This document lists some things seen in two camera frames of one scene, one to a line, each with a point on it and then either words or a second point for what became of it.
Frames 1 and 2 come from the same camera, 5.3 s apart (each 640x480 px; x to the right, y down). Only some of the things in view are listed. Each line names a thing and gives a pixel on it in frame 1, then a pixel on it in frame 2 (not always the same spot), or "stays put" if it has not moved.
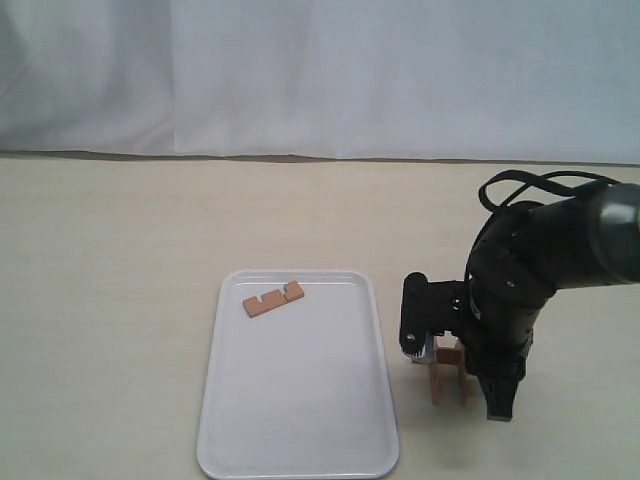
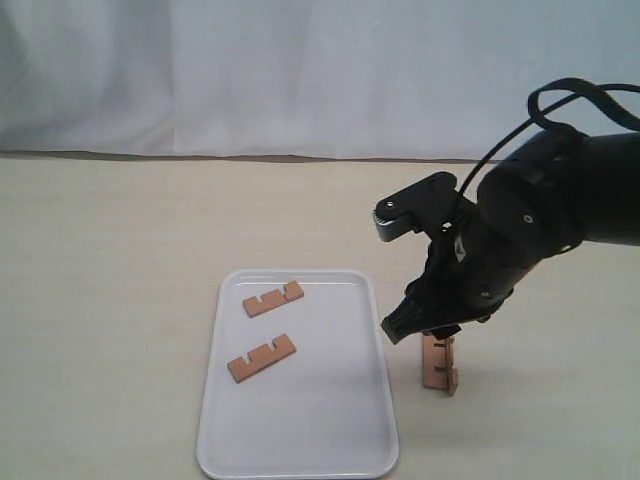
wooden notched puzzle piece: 270,300 stays put
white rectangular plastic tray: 303,390 stays put
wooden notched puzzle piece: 468,384 -> 452,373
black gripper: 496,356 -> 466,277
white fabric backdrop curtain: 433,80 stays put
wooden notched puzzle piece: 448,348 -> 261,358
